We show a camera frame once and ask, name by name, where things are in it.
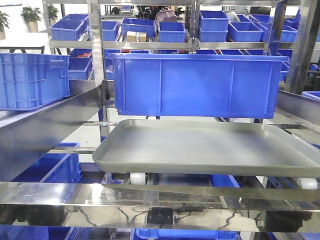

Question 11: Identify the steel shelf front rail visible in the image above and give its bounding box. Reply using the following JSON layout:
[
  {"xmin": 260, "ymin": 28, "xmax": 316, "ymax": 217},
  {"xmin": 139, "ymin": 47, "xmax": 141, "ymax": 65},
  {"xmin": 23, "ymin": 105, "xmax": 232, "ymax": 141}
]
[{"xmin": 0, "ymin": 182, "xmax": 320, "ymax": 233}]

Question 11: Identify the large blue ribbed crate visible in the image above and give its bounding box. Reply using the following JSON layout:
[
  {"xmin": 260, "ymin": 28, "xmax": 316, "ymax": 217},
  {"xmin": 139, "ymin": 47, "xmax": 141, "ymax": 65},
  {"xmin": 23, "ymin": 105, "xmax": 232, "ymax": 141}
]
[{"xmin": 0, "ymin": 53, "xmax": 71, "ymax": 111}]

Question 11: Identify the stainless steel shelf post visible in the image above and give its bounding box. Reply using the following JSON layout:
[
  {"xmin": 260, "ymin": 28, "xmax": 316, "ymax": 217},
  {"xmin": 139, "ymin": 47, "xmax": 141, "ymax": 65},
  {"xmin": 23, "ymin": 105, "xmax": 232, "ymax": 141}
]
[{"xmin": 86, "ymin": 0, "xmax": 109, "ymax": 141}]

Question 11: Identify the grey metal tray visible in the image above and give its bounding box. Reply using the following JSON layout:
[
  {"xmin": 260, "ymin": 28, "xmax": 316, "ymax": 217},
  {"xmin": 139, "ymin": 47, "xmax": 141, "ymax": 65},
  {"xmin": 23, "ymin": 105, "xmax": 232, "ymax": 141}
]
[{"xmin": 92, "ymin": 119, "xmax": 320, "ymax": 178}]

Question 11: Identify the cardboard box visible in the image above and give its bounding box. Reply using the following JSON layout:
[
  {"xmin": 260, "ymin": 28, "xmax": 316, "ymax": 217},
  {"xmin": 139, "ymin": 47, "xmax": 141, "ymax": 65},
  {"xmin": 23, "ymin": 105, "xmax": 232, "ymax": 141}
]
[{"xmin": 126, "ymin": 31, "xmax": 147, "ymax": 42}]

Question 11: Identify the large blue plastic bin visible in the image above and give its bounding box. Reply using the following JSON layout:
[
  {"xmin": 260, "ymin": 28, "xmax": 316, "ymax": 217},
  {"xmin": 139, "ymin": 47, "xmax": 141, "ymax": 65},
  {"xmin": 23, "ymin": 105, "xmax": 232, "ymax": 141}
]
[{"xmin": 110, "ymin": 53, "xmax": 288, "ymax": 119}]

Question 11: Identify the potted plant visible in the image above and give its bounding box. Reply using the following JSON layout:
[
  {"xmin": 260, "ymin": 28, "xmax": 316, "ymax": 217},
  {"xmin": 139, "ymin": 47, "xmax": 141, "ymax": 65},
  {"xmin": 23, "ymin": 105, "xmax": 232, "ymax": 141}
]
[{"xmin": 20, "ymin": 5, "xmax": 42, "ymax": 33}]

